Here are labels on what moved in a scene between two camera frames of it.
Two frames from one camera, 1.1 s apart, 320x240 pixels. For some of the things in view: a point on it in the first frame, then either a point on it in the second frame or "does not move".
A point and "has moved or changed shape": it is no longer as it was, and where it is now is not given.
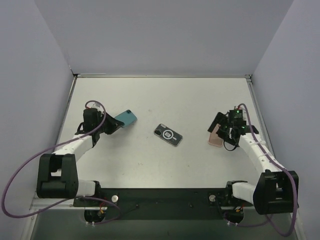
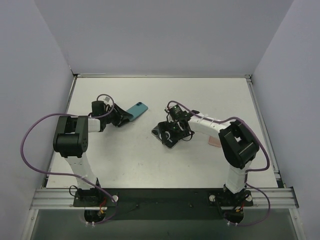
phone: (214, 140) does not move
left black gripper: (107, 125) to (118, 116)
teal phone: (127, 116) has moved or changed shape
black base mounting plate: (161, 204) does not move
